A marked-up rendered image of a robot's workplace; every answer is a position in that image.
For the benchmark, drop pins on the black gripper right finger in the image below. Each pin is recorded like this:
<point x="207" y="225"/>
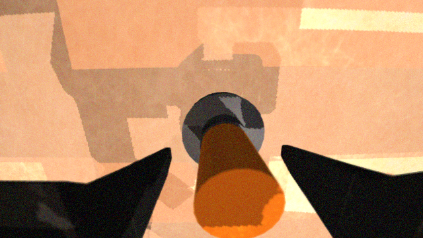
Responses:
<point x="356" y="202"/>

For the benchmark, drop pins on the orange knob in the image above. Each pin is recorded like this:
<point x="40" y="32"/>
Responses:
<point x="236" y="195"/>

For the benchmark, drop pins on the grey round pedestal with d-shaped shaft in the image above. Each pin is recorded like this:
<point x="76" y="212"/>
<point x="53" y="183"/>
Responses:
<point x="221" y="108"/>

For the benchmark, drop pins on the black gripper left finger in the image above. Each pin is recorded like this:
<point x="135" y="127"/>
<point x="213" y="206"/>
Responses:
<point x="117" y="205"/>

